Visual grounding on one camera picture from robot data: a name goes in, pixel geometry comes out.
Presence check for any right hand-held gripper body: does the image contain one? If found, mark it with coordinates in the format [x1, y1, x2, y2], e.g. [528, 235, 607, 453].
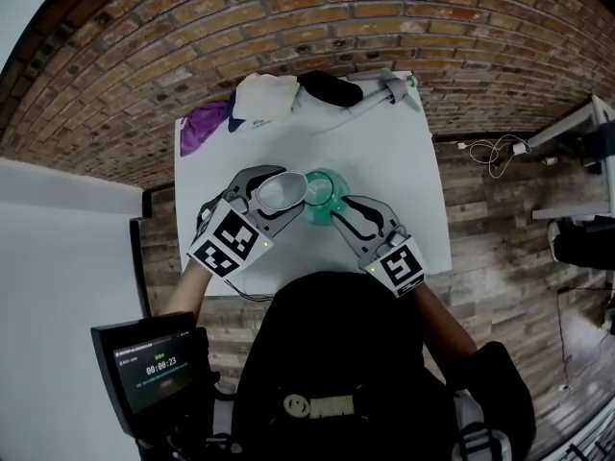
[357, 227, 427, 300]

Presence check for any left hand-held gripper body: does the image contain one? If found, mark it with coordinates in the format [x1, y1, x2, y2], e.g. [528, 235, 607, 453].
[185, 189, 275, 279]

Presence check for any person's right forearm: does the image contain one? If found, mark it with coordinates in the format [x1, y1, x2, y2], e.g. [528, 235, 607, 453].
[412, 285, 480, 354]

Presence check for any person's left forearm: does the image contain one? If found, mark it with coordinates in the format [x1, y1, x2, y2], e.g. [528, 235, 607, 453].
[158, 256, 215, 316]

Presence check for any purple cloth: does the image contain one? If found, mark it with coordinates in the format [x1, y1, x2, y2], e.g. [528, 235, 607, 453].
[179, 99, 232, 158]

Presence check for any white cloth with green logo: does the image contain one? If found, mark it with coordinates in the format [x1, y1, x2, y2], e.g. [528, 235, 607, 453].
[226, 71, 302, 134]

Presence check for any person's black clothed torso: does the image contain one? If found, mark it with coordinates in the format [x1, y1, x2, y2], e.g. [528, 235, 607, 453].
[230, 270, 537, 461]

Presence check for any black cloth pouch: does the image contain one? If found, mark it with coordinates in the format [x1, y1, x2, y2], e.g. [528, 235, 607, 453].
[297, 69, 365, 109]

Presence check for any black timer monitor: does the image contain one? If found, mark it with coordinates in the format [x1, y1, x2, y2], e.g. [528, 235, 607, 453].
[89, 312, 212, 420]

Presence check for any white table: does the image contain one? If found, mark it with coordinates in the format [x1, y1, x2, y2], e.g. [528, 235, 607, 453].
[528, 94, 615, 223]

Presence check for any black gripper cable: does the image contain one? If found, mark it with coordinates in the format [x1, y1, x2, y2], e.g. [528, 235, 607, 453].
[224, 278, 276, 303]

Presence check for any thin white cable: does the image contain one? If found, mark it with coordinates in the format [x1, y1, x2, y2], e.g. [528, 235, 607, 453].
[458, 134, 523, 180]

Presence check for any white harness strap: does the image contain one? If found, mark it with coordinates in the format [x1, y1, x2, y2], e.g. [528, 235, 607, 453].
[206, 391, 244, 455]
[451, 389, 513, 461]

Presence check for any black floor cable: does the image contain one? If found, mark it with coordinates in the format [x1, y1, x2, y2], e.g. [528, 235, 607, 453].
[555, 283, 576, 393]

